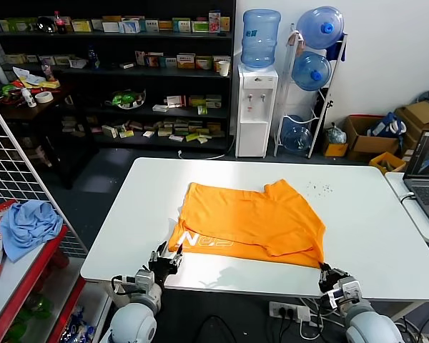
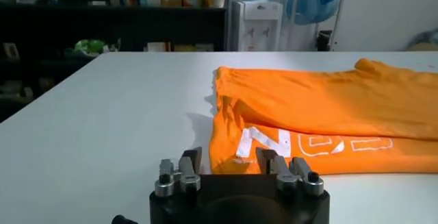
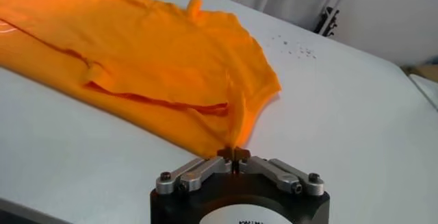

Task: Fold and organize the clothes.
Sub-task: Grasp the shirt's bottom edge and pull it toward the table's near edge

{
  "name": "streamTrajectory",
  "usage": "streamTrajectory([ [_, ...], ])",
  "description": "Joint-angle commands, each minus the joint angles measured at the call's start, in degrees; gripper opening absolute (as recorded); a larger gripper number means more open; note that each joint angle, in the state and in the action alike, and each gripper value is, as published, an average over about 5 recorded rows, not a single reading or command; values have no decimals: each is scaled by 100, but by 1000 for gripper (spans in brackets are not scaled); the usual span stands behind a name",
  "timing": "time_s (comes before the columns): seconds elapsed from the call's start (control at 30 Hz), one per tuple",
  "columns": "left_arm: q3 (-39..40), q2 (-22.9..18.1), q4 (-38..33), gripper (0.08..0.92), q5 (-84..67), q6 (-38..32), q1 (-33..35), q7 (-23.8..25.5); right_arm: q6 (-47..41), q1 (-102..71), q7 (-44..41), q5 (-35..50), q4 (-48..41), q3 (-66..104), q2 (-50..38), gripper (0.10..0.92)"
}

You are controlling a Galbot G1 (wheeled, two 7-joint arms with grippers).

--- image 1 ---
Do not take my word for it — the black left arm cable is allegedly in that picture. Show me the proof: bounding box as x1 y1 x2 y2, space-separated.
110 274 137 294

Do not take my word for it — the white power cord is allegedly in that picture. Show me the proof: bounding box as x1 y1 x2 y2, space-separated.
177 134 237 160

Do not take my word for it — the orange white medicine box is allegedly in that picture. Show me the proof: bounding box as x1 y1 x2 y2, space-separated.
176 53 197 69

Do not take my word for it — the dark plastic bag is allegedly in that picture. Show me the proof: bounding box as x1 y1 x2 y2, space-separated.
324 122 347 144

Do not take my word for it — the tilted blue water jug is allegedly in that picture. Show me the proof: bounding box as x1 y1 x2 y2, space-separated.
282 114 313 153
295 6 345 50
291 51 332 92

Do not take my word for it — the open cardboard box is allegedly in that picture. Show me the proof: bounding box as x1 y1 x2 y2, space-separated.
344 114 402 161

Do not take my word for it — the grey laptop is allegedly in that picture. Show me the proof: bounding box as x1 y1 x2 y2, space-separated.
402 130 429 229

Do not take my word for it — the black shelving unit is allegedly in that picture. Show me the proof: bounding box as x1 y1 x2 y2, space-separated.
0 0 237 151

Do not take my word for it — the blue shopping bag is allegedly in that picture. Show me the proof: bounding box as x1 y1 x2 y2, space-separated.
366 111 408 139

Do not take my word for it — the green plastic bottle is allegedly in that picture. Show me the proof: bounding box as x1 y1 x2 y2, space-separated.
22 292 54 322

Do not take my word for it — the red white tall box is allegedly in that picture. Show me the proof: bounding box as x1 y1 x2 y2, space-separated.
208 10 222 34

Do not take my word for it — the small white bottle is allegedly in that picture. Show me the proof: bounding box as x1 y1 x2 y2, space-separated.
20 87 36 109

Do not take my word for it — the closed cardboard box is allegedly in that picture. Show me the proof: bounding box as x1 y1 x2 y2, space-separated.
395 101 429 151

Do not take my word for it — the dark blue bottle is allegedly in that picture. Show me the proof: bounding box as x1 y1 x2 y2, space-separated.
87 44 101 71

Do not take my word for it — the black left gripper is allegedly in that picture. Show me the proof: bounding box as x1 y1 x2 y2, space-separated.
148 241 184 285

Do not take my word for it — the light blue crumpled cloth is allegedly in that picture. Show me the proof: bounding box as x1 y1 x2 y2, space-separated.
0 199 64 264

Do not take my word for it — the yellow plastic bin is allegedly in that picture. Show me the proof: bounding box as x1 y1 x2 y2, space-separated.
368 151 408 176

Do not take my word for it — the dark blue hanging cloth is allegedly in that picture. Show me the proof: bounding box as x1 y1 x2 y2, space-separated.
325 34 347 62

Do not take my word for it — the blue snack pack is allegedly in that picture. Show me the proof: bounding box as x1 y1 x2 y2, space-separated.
59 305 96 343

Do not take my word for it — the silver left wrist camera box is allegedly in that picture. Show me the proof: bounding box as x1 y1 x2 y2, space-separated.
134 269 155 293

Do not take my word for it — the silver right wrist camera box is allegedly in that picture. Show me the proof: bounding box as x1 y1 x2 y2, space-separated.
337 278 362 304

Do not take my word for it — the dark wooden side table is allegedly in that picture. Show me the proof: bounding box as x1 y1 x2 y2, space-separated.
0 80 94 190

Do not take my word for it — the white water dispenser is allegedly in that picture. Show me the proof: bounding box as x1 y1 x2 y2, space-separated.
235 64 279 159

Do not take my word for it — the orange t-shirt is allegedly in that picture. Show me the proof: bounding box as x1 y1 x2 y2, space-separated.
167 179 326 269

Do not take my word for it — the black floor cable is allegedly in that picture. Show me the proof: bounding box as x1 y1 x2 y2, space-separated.
196 314 237 343

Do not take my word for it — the white wire grid panel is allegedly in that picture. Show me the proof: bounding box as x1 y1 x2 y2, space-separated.
0 89 90 257

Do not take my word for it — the purple drink bottle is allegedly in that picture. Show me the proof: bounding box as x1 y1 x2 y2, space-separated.
40 59 56 82

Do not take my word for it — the cola bottle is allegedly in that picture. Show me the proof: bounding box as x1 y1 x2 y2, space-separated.
53 10 68 35

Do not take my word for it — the white metal jug rack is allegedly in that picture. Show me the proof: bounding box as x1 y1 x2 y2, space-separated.
273 23 348 159

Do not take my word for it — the bowl of green fruit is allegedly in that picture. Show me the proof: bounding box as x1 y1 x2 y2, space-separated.
105 89 147 110

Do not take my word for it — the white power strip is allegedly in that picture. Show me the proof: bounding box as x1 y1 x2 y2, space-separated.
269 302 311 322

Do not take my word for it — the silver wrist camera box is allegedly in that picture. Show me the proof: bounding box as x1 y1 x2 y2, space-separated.
134 269 155 293
337 278 362 304

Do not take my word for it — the small yellow box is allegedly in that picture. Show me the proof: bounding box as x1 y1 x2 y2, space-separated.
323 141 348 158

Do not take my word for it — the small red snack bag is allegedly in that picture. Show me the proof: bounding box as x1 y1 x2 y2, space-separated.
0 199 19 216

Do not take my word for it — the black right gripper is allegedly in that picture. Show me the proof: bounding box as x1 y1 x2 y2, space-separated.
318 262 348 293

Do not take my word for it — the upright blue water jug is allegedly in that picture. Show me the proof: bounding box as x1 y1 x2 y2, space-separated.
240 9 282 71

